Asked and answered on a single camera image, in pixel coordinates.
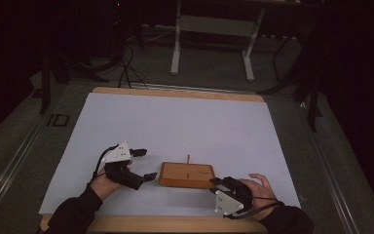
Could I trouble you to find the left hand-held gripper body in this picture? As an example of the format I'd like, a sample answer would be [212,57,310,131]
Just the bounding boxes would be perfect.
[101,140,146,191]

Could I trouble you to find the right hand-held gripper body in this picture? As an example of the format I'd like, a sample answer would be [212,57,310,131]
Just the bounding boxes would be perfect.
[213,175,254,216]

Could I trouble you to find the wooden block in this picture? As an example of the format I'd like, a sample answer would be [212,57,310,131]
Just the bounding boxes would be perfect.
[158,161,216,189]

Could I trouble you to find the person's right hand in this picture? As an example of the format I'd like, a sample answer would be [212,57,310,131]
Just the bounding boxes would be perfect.
[238,173,286,222]

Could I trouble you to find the person's left hand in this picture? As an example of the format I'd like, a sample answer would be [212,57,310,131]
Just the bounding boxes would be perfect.
[90,160,134,201]

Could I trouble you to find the white table sheet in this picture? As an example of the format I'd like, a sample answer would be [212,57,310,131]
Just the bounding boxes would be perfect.
[38,92,302,217]

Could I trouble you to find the wooden table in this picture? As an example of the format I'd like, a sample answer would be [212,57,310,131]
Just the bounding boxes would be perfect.
[39,86,269,234]

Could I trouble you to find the black metal stand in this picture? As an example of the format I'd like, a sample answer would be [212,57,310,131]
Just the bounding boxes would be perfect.
[257,32,324,133]
[38,48,110,115]

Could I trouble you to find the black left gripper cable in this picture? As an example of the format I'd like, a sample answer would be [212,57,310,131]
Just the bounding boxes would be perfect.
[92,144,120,181]

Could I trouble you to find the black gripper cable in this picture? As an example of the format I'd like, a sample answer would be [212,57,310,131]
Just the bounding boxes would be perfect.
[223,196,285,220]
[92,144,120,181]

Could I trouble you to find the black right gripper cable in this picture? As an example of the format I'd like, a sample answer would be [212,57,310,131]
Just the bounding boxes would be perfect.
[223,196,285,220]

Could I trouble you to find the black floor bracket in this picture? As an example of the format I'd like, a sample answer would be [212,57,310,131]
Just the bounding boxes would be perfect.
[47,113,70,128]

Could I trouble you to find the black floor cables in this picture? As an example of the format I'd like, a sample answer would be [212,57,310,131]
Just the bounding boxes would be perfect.
[118,42,149,90]

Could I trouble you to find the metal floor rail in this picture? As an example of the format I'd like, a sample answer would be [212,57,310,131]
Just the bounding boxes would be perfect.
[0,106,54,225]
[296,100,361,234]

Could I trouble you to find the white metal table frame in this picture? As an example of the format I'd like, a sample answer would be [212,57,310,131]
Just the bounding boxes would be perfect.
[169,0,267,83]

